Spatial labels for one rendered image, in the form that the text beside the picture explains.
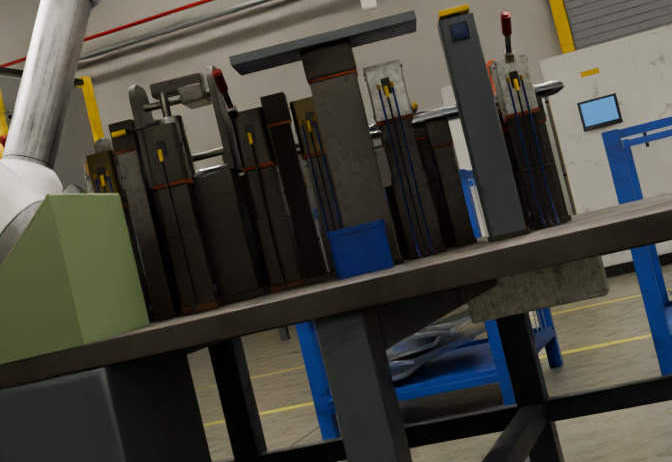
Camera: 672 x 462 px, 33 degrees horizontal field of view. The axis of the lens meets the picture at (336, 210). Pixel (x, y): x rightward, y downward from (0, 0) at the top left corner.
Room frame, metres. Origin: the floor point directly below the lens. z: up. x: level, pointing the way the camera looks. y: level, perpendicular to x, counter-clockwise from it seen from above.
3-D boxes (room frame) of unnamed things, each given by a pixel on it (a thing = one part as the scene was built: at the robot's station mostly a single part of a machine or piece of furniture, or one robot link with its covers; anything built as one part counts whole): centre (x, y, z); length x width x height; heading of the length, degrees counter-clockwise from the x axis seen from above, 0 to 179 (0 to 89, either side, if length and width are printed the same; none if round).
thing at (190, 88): (2.41, 0.27, 0.95); 0.18 x 0.13 x 0.49; 87
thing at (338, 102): (2.26, -0.06, 0.92); 0.10 x 0.08 x 0.45; 87
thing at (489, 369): (4.99, -0.30, 0.48); 1.20 x 0.80 x 0.95; 162
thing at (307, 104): (2.43, 0.01, 0.89); 0.12 x 0.08 x 0.38; 177
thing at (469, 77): (2.25, -0.31, 0.92); 0.08 x 0.08 x 0.44; 87
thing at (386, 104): (2.41, -0.16, 0.90); 0.13 x 0.08 x 0.41; 177
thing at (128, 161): (2.41, 0.39, 0.91); 0.07 x 0.05 x 0.42; 177
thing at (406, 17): (2.26, -0.06, 1.16); 0.37 x 0.14 x 0.02; 87
